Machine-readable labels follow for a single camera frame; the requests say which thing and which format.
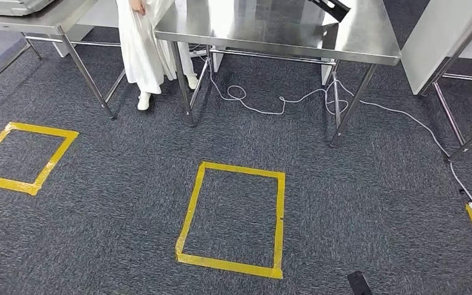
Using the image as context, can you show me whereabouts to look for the black plastic plate frame part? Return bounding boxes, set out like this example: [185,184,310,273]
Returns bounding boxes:
[307,0,352,23]

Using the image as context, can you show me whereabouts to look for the stainless steel workbench table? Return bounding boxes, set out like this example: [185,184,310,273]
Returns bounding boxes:
[154,0,403,148]
[417,0,472,163]
[0,0,127,121]

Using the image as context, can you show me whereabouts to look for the person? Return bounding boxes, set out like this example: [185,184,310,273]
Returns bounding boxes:
[116,0,200,111]

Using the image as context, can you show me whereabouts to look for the white desk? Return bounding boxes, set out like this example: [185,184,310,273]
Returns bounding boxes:
[50,0,119,58]
[401,0,472,96]

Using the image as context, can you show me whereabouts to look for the grey metal tray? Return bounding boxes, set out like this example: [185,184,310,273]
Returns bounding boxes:
[0,0,55,17]

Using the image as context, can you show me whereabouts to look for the white floor cable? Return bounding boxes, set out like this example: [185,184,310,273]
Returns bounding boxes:
[187,42,472,203]

